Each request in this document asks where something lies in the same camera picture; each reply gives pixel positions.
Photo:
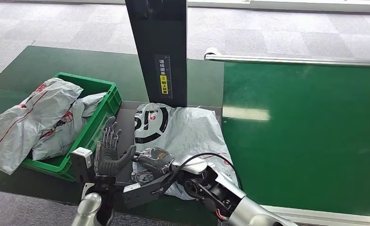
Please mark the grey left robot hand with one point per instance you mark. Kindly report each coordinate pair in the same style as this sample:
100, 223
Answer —
108, 159

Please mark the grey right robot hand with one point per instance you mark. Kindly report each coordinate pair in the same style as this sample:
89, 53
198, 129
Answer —
157, 160

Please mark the grey mailer bag black logo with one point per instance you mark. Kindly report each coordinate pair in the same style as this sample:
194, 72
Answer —
188, 131

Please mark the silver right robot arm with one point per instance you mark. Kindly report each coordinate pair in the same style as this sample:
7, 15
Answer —
228, 193

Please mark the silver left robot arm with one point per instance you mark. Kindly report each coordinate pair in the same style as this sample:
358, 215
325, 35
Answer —
90, 209

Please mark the black inbound scanner machine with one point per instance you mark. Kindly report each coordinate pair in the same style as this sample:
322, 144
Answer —
160, 37

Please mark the green conveyor belt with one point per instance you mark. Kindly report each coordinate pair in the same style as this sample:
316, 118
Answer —
297, 124

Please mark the green plastic crate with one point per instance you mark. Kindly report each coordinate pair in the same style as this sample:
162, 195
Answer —
91, 131

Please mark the small grey mailer bag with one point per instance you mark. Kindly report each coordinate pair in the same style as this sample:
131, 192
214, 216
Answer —
63, 134

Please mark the black and yellow label sticker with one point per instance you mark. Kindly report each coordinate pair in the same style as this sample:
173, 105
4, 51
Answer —
163, 78

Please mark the large grey crumpled mailer bag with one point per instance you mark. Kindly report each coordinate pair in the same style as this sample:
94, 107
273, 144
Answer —
32, 118

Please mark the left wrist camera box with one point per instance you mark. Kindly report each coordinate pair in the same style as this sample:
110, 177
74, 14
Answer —
82, 160

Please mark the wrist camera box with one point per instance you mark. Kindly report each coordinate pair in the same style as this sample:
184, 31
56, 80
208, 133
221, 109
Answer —
141, 193
82, 160

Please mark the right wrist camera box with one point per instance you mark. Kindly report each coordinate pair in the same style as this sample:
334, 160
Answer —
141, 193

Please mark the silver conveyor rail with roller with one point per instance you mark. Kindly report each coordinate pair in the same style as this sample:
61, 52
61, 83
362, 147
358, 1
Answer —
297, 60

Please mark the silver conveyor side rail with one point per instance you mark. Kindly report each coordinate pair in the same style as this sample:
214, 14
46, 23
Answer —
328, 215

